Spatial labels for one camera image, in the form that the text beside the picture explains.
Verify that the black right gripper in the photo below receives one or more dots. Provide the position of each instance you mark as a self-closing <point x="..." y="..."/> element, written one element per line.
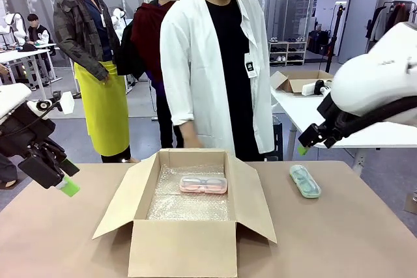
<point x="334" y="113"/>

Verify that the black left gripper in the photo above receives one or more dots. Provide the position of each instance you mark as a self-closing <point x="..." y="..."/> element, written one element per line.
<point x="26" y="134"/>

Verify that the pink glasses case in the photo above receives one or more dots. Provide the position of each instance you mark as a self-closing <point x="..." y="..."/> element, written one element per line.
<point x="203" y="185"/>

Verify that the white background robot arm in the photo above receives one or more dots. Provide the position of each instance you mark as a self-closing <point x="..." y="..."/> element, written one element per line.
<point x="118" y="21"/>
<point x="16" y="27"/>

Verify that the person's right forearm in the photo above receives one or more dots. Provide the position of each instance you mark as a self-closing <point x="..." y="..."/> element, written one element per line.
<point x="186" y="124"/>

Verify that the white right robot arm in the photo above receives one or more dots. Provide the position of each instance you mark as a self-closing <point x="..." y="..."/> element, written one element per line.
<point x="368" y="86"/>

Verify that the person's right hand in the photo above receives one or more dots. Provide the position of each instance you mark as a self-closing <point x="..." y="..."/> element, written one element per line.
<point x="193" y="136"/>

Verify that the white side table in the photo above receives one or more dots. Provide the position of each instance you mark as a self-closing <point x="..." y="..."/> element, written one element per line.
<point x="299" y="115"/>

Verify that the small open cardboard box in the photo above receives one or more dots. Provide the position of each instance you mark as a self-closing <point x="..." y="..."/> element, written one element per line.
<point x="293" y="84"/>

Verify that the mannequin camouflage jacket yellow skirt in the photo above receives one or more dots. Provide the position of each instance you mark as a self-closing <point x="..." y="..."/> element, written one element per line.
<point x="97" y="102"/>

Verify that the black tripod stand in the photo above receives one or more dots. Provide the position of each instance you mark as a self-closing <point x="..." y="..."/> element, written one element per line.
<point x="332" y="47"/>

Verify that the wooden shoe rack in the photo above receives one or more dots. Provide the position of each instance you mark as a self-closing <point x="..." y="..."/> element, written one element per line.
<point x="286" y="52"/>

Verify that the black equipment case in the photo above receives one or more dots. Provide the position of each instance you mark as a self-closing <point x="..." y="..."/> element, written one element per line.
<point x="317" y="42"/>

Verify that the black white name badge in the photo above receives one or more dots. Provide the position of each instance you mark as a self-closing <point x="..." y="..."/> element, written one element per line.
<point x="251" y="66"/>

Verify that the brown carton on floor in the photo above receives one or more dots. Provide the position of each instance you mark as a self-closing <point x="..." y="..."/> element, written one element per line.
<point x="411" y="204"/>

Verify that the white background desk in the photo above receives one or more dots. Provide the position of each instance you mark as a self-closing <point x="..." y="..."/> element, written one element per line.
<point x="23" y="56"/>

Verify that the black cap on desk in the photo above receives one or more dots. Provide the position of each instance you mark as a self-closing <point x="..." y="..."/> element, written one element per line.
<point x="27" y="47"/>

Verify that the clothes rack with coats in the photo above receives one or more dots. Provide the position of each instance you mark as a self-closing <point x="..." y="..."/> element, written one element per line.
<point x="389" y="21"/>

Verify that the seated person dark hair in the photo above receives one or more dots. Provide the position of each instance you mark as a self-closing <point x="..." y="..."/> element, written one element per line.
<point x="37" y="32"/>

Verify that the clear bubble wrap sheet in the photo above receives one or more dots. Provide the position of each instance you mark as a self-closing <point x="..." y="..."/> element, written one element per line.
<point x="189" y="209"/>

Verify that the person in white coat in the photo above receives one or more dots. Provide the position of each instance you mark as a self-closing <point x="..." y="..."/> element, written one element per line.
<point x="195" y="63"/>

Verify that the large open cardboard box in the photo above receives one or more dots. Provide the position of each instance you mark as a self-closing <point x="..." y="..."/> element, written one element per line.
<point x="182" y="248"/>

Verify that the mannequin with maroon top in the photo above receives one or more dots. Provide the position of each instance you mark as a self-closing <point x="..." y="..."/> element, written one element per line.
<point x="146" y="40"/>

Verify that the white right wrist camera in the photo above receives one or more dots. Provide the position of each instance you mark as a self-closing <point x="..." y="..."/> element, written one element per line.
<point x="307" y="89"/>

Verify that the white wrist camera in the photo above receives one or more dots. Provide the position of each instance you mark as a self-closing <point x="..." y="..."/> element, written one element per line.
<point x="307" y="89"/>
<point x="66" y="103"/>

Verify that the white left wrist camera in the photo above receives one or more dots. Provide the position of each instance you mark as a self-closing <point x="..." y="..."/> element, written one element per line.
<point x="66" y="103"/>

